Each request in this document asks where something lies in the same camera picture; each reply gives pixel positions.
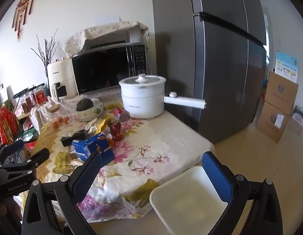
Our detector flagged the black wire rack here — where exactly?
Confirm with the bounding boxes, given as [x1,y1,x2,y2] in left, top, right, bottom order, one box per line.
[0,84,48,162]

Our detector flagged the black microwave oven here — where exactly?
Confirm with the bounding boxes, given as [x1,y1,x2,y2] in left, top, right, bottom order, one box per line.
[71,28,148,96]

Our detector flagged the white trash bin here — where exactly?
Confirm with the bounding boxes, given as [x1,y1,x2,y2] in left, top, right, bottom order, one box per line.
[150,166,234,235]

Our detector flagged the blue wall poster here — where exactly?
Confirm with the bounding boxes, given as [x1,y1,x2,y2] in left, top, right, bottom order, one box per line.
[274,51,299,83]

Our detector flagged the cream plate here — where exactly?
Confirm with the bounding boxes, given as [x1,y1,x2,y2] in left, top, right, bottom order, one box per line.
[77,113,104,122]

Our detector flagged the floral tablecloth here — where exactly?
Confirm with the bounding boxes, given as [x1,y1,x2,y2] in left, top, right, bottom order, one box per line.
[21,88,216,223]

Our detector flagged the dried branches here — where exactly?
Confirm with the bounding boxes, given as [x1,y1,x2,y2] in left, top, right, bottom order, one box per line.
[31,28,59,65]

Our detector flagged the black plastic tray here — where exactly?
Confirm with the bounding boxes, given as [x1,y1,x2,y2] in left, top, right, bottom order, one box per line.
[60,130,87,147]

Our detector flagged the grey refrigerator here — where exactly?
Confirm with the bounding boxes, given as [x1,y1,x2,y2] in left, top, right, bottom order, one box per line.
[151,0,267,144]

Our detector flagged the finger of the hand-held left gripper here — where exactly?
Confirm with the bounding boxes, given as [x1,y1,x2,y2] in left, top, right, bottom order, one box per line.
[0,139,24,163]
[0,148,50,172]

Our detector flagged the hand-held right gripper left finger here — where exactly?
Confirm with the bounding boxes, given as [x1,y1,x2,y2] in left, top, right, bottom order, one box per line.
[21,151,103,235]

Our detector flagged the blue carton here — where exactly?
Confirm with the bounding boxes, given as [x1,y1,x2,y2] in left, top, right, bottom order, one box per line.
[71,133,116,165]

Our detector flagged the white printed bag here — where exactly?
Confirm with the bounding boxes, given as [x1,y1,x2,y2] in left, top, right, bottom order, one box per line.
[292,105,303,128]

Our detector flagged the cream pan with green handle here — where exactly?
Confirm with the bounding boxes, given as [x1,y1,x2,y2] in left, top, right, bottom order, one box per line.
[76,98,104,118]

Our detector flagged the red knot wall decoration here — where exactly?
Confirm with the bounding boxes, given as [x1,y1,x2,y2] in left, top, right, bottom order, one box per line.
[12,0,37,42]

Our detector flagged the red snack packets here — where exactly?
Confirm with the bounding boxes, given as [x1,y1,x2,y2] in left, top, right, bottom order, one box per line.
[0,106,21,145]

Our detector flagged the white plastic bag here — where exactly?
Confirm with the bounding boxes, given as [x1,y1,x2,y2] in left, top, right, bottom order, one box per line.
[30,105,53,134]

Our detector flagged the yellow wrapper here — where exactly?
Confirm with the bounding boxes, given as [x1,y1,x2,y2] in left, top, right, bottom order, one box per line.
[94,119,110,135]

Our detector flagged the white air fryer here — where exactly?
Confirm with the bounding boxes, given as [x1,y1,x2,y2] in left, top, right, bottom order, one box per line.
[46,58,80,101]

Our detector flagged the glass jar with wooden lid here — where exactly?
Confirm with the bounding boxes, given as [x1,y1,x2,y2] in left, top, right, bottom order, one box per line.
[45,100,61,113]

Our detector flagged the cardboard box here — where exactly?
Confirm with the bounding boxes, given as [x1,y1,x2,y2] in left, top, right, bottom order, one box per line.
[256,101,292,144]
[264,71,299,116]

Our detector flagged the red drink can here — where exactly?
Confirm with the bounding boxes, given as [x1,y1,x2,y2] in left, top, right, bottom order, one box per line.
[108,119,125,142]
[114,108,130,122]

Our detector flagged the floral cover cloth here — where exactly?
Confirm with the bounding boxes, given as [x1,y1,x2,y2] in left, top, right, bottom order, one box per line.
[62,21,150,58]

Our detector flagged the white electric pot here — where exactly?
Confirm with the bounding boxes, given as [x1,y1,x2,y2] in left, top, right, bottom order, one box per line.
[119,73,206,120]

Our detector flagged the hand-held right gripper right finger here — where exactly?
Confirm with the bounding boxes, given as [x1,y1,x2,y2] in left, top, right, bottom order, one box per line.
[202,151,283,235]

